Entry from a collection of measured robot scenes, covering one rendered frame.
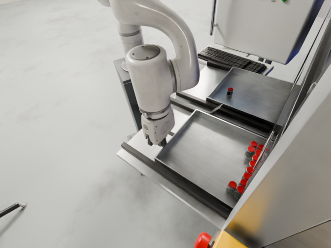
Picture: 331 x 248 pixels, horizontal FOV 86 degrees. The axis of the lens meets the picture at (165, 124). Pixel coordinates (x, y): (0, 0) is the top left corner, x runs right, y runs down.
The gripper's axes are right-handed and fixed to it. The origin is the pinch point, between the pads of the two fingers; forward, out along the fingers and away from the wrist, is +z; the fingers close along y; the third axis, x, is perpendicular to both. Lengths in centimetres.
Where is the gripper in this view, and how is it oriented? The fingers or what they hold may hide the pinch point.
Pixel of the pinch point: (161, 140)
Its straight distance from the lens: 59.9
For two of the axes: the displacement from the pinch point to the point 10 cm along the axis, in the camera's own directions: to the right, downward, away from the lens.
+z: 0.8, 6.4, 7.7
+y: 6.0, -6.4, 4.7
